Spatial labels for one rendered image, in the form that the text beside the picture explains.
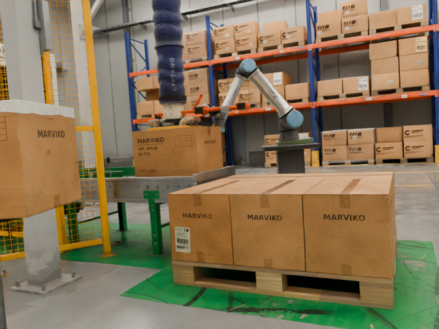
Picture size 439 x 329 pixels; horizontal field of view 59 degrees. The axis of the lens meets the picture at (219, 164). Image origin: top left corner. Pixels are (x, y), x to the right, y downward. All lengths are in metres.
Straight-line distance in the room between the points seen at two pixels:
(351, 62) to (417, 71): 2.05
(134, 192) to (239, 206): 1.14
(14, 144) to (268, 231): 1.26
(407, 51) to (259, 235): 8.29
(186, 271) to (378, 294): 1.04
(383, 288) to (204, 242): 0.95
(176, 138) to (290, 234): 1.29
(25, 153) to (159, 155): 1.69
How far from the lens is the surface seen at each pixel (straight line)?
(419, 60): 9.99
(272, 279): 2.16
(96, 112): 3.10
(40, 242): 2.66
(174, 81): 3.14
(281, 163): 3.56
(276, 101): 3.42
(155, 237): 3.00
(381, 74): 9.96
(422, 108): 11.20
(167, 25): 3.22
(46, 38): 2.75
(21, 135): 1.48
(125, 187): 3.08
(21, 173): 1.47
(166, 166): 3.02
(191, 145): 2.88
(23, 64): 2.65
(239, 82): 3.52
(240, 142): 11.90
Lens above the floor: 0.84
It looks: 4 degrees down
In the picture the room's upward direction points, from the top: 4 degrees counter-clockwise
